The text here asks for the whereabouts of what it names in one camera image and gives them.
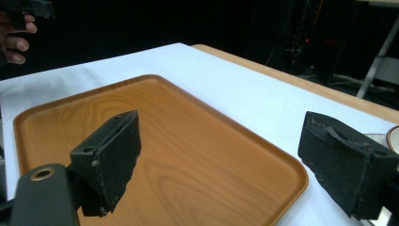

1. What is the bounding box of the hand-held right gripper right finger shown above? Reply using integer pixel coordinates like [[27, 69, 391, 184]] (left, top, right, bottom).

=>
[[297, 111, 399, 220]]

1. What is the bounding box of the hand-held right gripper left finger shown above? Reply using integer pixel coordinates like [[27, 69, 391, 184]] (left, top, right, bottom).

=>
[[67, 109, 142, 218]]

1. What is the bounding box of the white bowl with brown rim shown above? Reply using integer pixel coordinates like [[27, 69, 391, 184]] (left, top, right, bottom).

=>
[[385, 124, 399, 155]]

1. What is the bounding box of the brown wooden tray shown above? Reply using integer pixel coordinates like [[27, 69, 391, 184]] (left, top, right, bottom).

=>
[[12, 73, 310, 226]]

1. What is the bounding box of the grey metal stand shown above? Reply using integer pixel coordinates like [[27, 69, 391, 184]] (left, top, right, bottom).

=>
[[356, 12, 399, 100]]

